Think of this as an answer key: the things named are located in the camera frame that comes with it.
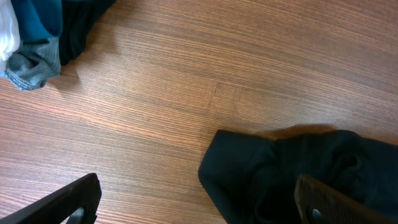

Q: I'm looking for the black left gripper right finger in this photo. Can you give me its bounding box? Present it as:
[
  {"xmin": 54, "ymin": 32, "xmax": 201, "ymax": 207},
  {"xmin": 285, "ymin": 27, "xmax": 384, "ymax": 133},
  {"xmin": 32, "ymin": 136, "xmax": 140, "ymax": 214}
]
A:
[{"xmin": 294, "ymin": 174, "xmax": 394, "ymax": 224}]

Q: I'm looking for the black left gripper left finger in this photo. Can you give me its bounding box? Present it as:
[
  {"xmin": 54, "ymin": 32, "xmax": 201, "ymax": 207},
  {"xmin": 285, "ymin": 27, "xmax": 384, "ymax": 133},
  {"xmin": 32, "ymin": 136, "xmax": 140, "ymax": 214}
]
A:
[{"xmin": 1, "ymin": 173, "xmax": 101, "ymax": 224}]

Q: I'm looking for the black polo shirt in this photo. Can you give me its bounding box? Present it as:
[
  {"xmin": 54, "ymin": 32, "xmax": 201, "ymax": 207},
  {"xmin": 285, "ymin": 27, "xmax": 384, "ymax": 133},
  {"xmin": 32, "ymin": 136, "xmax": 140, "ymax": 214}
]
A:
[{"xmin": 198, "ymin": 130, "xmax": 397, "ymax": 223}]

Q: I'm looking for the light grey-blue folded garment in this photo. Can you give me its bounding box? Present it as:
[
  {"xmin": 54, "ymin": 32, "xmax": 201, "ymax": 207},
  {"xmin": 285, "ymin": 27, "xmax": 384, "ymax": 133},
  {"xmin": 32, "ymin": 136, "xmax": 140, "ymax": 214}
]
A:
[{"xmin": 1, "ymin": 37, "xmax": 61, "ymax": 90}]

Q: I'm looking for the white shirt black print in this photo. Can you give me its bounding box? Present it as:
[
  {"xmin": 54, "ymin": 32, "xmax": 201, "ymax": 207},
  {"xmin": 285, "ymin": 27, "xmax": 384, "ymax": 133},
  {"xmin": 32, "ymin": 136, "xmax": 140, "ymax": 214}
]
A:
[{"xmin": 1, "ymin": 0, "xmax": 21, "ymax": 72}]

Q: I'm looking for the black folded garment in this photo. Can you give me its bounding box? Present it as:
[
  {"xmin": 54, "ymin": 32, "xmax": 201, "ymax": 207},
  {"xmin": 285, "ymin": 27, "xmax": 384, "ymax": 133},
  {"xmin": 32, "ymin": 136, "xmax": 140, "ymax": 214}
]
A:
[{"xmin": 59, "ymin": 0, "xmax": 116, "ymax": 65}]

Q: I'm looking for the dark blue folded garment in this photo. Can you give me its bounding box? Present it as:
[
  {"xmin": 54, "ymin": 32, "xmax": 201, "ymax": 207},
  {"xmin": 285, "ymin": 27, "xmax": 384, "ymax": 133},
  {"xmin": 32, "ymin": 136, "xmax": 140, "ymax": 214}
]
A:
[{"xmin": 11, "ymin": 0, "xmax": 63, "ymax": 41}]

